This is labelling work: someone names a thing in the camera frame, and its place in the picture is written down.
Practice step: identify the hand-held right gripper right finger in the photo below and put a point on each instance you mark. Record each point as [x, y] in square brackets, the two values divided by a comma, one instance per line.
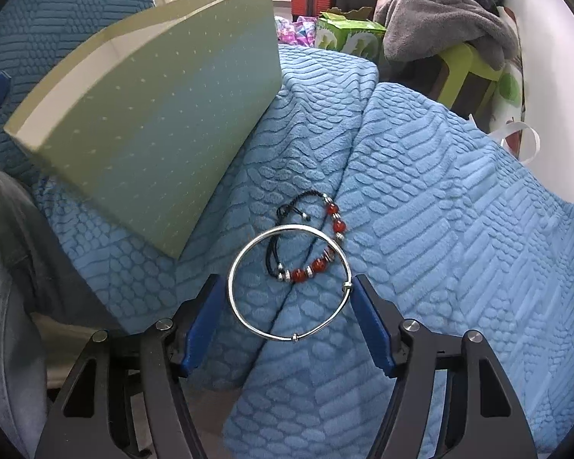
[370, 325]

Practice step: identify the green printed carton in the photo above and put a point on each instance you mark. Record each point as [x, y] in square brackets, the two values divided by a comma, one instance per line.
[349, 38]

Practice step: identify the green plastic stool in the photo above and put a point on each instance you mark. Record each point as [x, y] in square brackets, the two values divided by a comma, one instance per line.
[464, 62]

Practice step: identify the colourful patterned cloth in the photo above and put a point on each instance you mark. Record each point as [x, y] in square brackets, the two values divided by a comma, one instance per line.
[294, 31]

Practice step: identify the grey fleece blanket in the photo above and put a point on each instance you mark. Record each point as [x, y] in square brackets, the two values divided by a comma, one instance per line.
[435, 14]

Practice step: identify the light blue textured blanket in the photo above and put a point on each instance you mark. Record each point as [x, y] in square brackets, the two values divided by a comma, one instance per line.
[435, 224]

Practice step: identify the person's grey trousers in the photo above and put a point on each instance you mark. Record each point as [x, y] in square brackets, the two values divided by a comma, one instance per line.
[9, 344]

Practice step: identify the white carrier bag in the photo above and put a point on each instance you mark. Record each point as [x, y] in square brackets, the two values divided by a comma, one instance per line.
[535, 141]

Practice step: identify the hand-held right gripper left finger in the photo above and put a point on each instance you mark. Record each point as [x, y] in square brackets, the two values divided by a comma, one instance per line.
[201, 330]

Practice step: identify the silver bangle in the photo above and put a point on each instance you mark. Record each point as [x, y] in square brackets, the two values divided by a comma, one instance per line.
[294, 338]

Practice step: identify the apple print sheet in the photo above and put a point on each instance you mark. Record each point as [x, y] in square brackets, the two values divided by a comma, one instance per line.
[509, 86]

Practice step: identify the green dotted cardboard box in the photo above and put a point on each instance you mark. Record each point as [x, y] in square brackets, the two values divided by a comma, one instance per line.
[172, 129]

